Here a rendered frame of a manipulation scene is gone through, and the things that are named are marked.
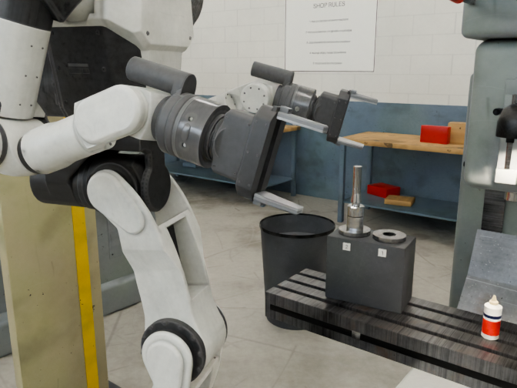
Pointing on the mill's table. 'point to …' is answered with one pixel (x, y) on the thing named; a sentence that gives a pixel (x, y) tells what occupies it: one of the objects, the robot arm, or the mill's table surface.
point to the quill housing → (481, 107)
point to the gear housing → (490, 20)
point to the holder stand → (371, 267)
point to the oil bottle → (491, 319)
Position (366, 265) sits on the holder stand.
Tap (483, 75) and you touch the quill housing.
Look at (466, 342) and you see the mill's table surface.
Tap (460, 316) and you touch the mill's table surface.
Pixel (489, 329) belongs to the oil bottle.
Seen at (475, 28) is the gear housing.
